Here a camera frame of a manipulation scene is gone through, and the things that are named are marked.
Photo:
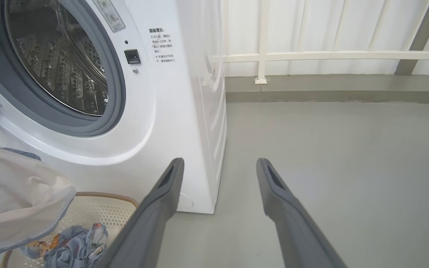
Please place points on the black door latch socket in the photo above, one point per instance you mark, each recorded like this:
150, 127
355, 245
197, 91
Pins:
132, 56

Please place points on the round white filter cover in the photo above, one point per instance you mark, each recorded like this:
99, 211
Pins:
187, 201

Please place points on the white washing machine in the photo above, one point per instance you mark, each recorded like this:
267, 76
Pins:
169, 123

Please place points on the blue cartoon print garment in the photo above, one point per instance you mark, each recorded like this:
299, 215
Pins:
73, 245

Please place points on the steel perforated washer drum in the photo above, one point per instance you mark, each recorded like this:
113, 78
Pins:
58, 67

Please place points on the white pale blue garment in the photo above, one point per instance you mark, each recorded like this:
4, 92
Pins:
17, 193

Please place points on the grey warning sticker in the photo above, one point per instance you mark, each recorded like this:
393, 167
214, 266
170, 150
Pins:
110, 15

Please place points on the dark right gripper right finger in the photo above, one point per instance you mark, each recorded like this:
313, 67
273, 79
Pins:
296, 230

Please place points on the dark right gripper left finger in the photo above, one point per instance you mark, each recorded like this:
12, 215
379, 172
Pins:
151, 223

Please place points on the cream perforated laundry basket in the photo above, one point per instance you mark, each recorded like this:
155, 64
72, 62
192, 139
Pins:
99, 212

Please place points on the white metal railing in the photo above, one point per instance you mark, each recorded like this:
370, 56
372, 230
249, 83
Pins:
311, 56

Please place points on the grey rubber door gasket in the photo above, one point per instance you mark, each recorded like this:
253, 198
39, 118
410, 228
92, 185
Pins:
116, 93

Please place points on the grey slanted post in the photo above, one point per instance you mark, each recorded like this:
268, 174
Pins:
419, 37

